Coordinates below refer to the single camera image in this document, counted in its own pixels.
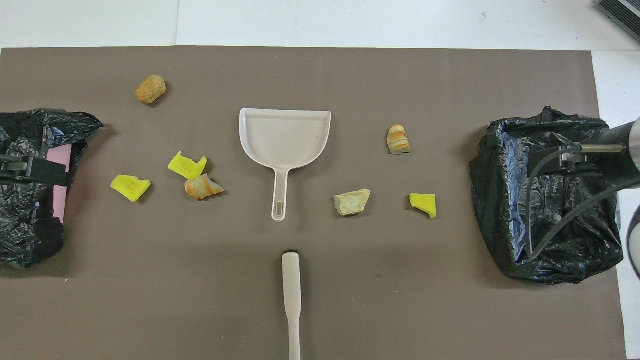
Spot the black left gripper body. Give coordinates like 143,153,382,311
0,154,29,184

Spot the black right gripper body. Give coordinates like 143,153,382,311
580,144,640,188

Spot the yellow wedge sponge piece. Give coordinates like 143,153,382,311
110,174,152,203

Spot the brown cylindrical sponge chunk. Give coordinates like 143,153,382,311
134,74,167,105

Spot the yellow notched sponge piece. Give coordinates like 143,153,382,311
167,150,208,182

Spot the small yellow sponge piece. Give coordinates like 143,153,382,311
409,192,438,220

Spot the orange striped cone chunk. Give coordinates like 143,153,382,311
184,173,226,201

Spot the beige crumbly chunk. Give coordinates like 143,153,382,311
334,188,372,217

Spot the beige plastic dustpan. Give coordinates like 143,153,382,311
239,107,332,222

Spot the beige brush with black bristles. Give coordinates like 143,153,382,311
281,248,303,360

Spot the pink plastic bin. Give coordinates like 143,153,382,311
46,144,74,224

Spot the black bag lining pink bin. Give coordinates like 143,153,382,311
0,108,104,269

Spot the black trash bag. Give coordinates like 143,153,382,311
469,106,625,286

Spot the dark ribbed device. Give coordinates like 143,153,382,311
597,0,640,43

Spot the orange striped bread chunk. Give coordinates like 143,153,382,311
386,124,412,156

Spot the brown table mat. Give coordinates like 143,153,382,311
0,46,628,360

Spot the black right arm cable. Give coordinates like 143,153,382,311
526,144,640,261

